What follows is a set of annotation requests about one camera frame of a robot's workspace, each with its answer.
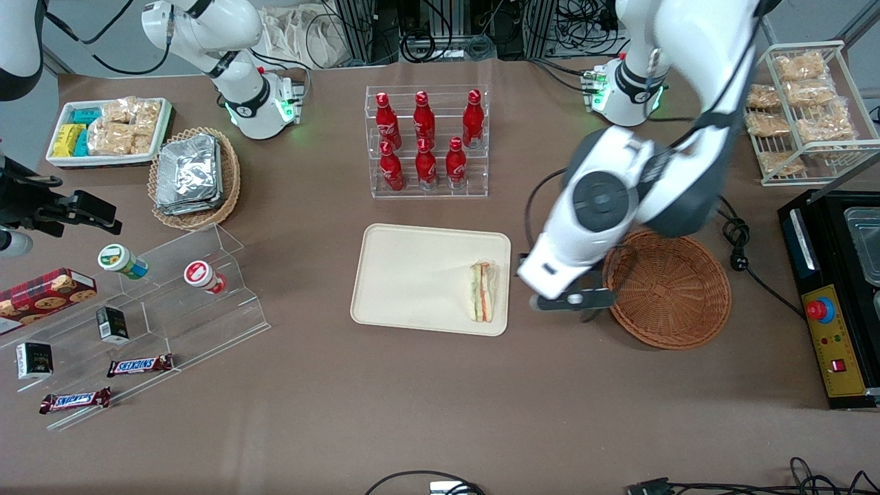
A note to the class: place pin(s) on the aluminium frame post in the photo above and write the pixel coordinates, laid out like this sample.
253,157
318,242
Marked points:
541,27
364,31

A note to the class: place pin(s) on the black drink carton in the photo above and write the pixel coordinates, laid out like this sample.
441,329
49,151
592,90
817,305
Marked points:
112,325
34,361

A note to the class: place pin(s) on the red emergency stop button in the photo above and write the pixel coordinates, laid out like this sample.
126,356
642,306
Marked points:
819,311

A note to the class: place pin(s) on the cream plastic serving tray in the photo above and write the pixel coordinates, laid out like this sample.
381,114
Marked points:
412,278

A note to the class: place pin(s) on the Snickers chocolate bar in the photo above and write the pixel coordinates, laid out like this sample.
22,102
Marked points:
139,365
75,400

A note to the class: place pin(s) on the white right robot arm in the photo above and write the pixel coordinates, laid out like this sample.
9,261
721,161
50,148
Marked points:
240,103

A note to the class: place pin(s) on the clear bagged rice cracker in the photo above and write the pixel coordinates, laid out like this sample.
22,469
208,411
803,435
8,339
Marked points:
768,124
810,93
110,139
825,125
148,112
801,67
782,163
143,139
118,110
764,97

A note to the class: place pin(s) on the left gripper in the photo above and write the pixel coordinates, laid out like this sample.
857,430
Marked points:
518,259

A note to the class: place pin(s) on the white snack bin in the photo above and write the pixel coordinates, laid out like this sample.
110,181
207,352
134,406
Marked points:
58,161

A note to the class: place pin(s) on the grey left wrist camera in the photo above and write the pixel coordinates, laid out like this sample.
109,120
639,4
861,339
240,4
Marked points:
570,300

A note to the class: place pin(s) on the small white device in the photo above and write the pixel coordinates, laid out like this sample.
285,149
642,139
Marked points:
447,488

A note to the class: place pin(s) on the silver foil pack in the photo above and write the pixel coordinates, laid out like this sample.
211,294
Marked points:
189,168
185,209

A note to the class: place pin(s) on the yellow control panel box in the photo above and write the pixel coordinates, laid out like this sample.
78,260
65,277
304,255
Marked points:
835,350

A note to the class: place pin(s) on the black countertop appliance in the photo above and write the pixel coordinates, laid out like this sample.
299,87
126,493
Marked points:
866,330

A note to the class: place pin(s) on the triangular sandwich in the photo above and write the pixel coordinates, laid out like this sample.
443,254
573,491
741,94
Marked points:
483,292

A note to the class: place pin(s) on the green lid sunflower cup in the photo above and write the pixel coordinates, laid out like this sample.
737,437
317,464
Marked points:
117,258

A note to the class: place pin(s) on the clear acrylic stepped display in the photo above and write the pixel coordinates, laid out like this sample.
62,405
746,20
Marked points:
172,323

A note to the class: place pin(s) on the brown wicker basket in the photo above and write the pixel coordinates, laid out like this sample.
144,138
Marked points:
670,295

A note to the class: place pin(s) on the red cola bottle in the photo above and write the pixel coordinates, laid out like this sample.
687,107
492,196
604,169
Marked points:
472,118
387,122
392,168
456,165
426,166
424,120

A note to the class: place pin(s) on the metal pan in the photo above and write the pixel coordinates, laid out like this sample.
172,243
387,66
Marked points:
865,240

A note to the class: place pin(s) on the white cloth bag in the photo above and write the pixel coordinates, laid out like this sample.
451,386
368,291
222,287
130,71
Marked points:
302,34

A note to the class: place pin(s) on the yellow snack pack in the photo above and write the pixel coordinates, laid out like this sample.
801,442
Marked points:
67,141

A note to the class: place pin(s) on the red lid yogurt cup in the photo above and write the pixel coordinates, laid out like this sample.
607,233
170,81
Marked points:
199,273

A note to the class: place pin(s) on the light wicker basket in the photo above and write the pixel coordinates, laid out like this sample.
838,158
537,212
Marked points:
230,179

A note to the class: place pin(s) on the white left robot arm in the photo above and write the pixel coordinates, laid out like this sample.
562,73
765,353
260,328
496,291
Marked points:
687,41

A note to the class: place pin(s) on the clear acrylic bottle rack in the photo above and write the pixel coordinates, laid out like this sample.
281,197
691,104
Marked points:
474,179

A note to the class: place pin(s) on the red tartan cookie box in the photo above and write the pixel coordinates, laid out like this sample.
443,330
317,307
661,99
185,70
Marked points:
45,295

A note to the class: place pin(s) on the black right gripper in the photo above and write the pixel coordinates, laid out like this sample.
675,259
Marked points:
26,201

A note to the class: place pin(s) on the teal snack pack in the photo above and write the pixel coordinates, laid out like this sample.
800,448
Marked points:
87,116
82,143

